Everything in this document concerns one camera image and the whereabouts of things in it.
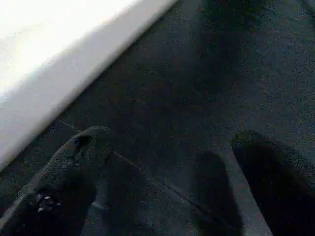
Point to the black work mat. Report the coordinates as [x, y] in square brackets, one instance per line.
[206, 73]

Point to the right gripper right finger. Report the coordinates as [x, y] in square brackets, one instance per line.
[285, 191]

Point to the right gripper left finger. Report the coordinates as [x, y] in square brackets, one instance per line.
[59, 191]

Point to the white plastic table top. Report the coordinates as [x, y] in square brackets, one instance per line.
[39, 49]

